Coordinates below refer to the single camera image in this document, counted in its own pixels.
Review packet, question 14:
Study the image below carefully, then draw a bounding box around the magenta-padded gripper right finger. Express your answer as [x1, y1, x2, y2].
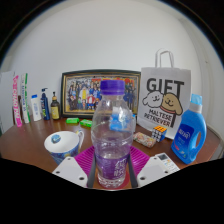
[128, 145, 172, 189]

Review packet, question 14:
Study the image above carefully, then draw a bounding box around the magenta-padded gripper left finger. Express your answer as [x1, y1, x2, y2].
[52, 145, 98, 189]

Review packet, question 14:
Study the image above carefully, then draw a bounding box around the clear purple-capped water bottle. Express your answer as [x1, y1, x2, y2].
[90, 79, 134, 190]

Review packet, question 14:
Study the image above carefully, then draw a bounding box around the white remote control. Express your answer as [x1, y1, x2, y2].
[154, 152, 181, 174]

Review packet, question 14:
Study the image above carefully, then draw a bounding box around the blue painted ceramic mug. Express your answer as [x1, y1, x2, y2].
[44, 129, 85, 166]

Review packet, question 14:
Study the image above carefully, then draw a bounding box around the round red coaster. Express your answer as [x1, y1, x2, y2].
[94, 173, 132, 190]

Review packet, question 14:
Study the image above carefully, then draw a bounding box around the patterned snack packet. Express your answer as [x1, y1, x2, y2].
[132, 131, 157, 149]

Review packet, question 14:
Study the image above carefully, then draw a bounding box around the colourful puzzle cube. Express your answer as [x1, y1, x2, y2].
[150, 125, 168, 143]

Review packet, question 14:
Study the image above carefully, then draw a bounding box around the small green packet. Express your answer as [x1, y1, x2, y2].
[79, 118, 93, 128]
[65, 117, 81, 125]

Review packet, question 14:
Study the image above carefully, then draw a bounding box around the blue detergent bottle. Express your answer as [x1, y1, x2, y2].
[171, 93, 208, 165]

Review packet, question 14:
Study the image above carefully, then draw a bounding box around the blue tissue pack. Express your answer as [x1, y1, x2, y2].
[109, 106, 138, 132]

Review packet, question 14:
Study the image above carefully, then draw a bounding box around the amber pump bottle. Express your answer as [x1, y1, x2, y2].
[50, 91, 61, 120]

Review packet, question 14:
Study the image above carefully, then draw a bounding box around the dark blue pump bottle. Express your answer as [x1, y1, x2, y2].
[40, 87, 51, 121]

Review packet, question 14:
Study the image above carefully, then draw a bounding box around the white blue-capped lotion bottle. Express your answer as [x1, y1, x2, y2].
[30, 94, 43, 122]

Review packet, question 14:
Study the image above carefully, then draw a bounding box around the framed group photo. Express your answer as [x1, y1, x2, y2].
[60, 69, 142, 118]

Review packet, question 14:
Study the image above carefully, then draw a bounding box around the white paper gift bag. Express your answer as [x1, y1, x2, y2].
[137, 48, 192, 140]

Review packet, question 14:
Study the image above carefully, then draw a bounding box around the green white shuttlecock tube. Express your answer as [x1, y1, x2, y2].
[20, 72, 32, 124]

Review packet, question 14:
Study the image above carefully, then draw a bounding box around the pink shuttlecock tube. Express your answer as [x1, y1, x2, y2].
[12, 74, 24, 128]

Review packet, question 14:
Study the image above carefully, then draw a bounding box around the white flat board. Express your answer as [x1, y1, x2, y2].
[0, 70, 16, 134]

